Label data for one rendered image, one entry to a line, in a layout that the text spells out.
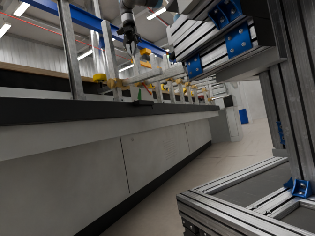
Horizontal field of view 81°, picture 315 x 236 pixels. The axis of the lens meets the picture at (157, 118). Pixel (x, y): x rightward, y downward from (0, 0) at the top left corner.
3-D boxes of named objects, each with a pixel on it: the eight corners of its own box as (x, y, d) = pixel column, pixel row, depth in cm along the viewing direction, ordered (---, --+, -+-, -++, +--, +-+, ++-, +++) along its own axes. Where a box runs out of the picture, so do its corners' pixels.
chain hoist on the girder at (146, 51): (153, 63, 648) (151, 49, 650) (147, 61, 619) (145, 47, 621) (147, 65, 662) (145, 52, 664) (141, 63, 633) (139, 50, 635)
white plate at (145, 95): (154, 103, 131) (152, 89, 131) (132, 102, 108) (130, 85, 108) (153, 103, 131) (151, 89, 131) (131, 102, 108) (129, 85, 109)
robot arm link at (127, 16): (128, 11, 105) (117, 17, 109) (130, 18, 104) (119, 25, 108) (136, 16, 111) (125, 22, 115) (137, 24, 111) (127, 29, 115)
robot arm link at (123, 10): (120, -8, 104) (116, 2, 112) (123, 11, 104) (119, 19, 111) (133, -6, 108) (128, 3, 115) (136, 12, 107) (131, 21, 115)
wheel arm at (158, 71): (163, 76, 94) (161, 67, 94) (160, 74, 91) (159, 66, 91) (102, 95, 115) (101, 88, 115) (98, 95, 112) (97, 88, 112)
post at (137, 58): (148, 108, 124) (136, 39, 126) (145, 108, 121) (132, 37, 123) (144, 109, 126) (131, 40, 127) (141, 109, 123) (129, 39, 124)
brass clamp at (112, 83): (131, 88, 108) (129, 79, 108) (115, 85, 96) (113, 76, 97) (123, 91, 111) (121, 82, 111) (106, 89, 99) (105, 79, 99)
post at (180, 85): (186, 108, 190) (178, 62, 191) (185, 108, 187) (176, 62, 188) (183, 109, 191) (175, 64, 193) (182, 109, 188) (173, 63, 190)
